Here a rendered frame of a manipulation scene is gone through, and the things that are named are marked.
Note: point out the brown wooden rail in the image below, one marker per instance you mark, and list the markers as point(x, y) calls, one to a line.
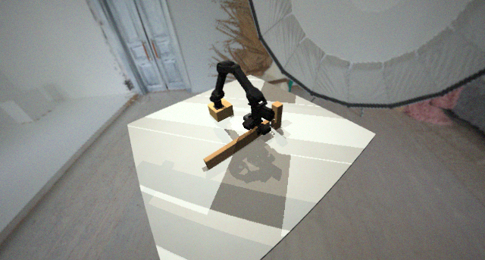
point(231, 148)

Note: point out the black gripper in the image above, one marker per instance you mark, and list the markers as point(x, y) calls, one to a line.
point(262, 128)

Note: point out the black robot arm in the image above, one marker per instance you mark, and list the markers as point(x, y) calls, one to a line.
point(253, 94)

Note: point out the brown wooden post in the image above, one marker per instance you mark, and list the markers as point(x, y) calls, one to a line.
point(277, 121)

